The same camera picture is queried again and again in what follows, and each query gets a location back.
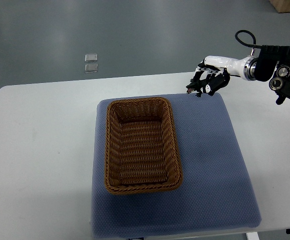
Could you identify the brown wicker basket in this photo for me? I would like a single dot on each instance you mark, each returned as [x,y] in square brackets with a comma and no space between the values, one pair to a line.
[141,147]

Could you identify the upper metal floor plate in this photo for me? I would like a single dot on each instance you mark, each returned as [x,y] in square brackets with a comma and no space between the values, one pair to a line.
[91,57]

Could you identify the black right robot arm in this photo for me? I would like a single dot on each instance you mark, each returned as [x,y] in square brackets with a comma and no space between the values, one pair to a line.
[273,66]

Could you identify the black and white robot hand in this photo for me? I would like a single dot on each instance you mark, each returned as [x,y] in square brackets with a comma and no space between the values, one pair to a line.
[218,70]

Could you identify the dark toy crocodile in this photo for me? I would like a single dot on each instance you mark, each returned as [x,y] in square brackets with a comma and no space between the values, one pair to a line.
[198,86]

